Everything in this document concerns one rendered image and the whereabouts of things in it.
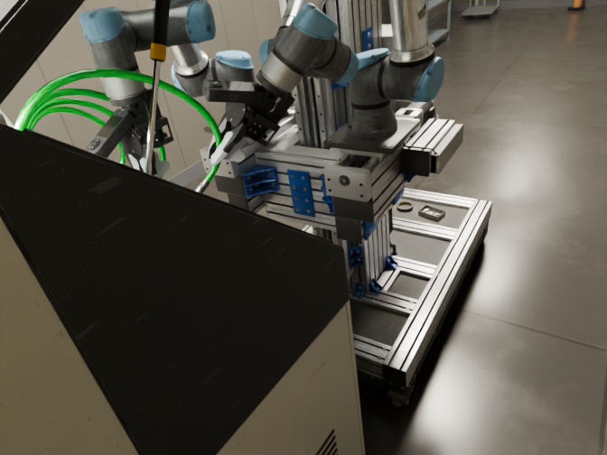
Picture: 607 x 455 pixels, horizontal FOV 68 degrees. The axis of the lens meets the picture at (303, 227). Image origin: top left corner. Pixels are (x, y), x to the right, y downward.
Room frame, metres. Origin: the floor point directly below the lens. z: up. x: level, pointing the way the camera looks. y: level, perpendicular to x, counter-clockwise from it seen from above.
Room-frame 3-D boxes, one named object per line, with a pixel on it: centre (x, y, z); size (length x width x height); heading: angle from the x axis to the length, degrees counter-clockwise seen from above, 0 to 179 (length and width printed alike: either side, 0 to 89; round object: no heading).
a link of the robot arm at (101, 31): (0.93, 0.31, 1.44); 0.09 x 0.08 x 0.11; 178
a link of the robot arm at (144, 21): (1.03, 0.28, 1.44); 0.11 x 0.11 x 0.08; 88
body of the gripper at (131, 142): (0.93, 0.30, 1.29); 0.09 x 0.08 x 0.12; 139
